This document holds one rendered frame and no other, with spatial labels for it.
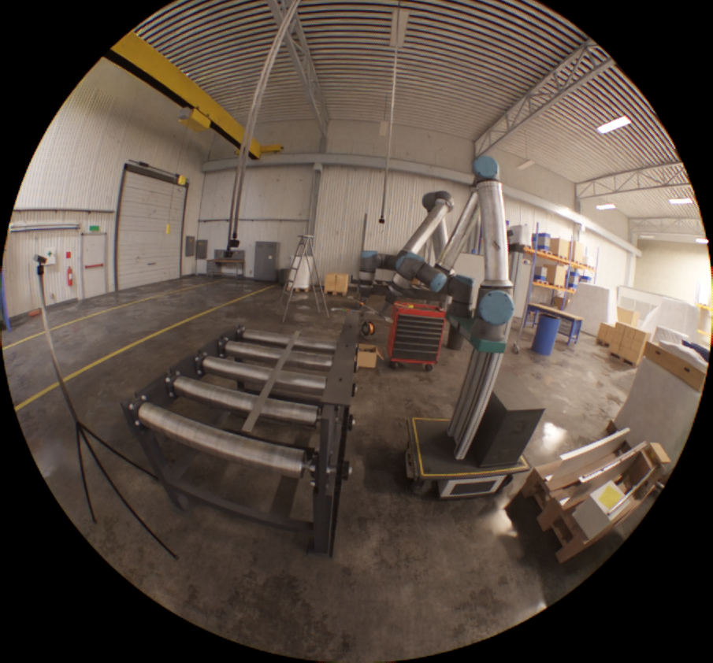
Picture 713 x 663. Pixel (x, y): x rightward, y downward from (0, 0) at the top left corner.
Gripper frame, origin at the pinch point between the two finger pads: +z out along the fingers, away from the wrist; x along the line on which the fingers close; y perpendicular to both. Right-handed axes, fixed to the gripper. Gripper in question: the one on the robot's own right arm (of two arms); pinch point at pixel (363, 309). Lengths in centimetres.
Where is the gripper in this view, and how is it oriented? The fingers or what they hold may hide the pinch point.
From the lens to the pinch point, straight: 141.0
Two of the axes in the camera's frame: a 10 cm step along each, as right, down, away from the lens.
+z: -1.0, 9.7, 2.1
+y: 9.9, 1.1, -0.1
